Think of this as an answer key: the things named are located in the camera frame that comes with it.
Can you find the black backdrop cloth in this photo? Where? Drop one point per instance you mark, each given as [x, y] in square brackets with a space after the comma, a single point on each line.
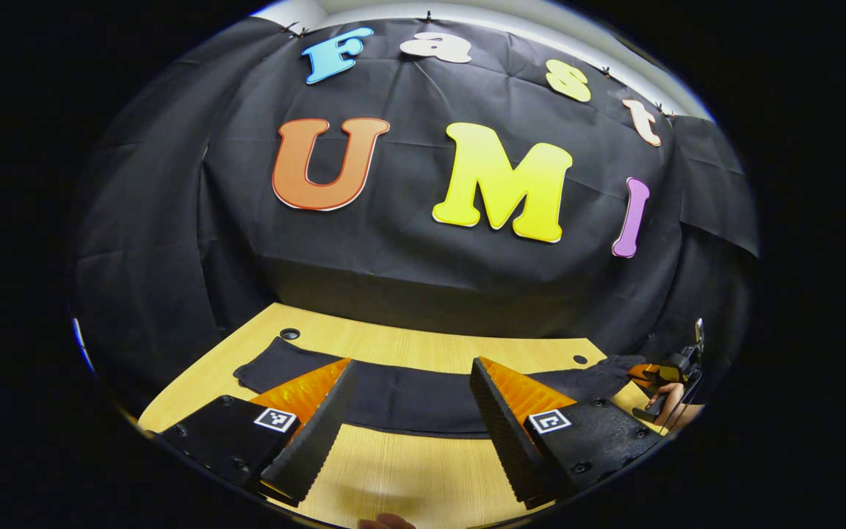
[408, 257]

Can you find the black jeans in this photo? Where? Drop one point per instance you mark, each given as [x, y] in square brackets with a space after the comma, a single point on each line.
[408, 400]

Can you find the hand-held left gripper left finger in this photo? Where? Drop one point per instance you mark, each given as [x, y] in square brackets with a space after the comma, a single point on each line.
[316, 433]

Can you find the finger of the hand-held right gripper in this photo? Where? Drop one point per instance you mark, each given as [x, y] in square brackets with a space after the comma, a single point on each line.
[643, 375]

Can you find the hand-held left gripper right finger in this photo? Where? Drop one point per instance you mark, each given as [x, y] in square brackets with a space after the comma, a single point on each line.
[507, 433]

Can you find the row of black cloth clips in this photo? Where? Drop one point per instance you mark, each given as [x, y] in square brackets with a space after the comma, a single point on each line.
[429, 15]

